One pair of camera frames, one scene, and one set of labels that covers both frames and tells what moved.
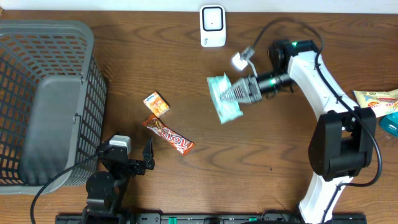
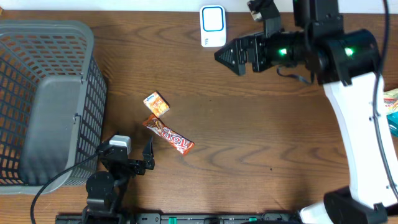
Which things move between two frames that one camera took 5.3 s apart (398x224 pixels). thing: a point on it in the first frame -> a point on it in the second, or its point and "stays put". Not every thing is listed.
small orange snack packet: (157, 104) stays put
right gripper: (255, 94) -> (248, 50)
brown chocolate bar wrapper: (181, 144) stays put
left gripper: (138, 167) stays put
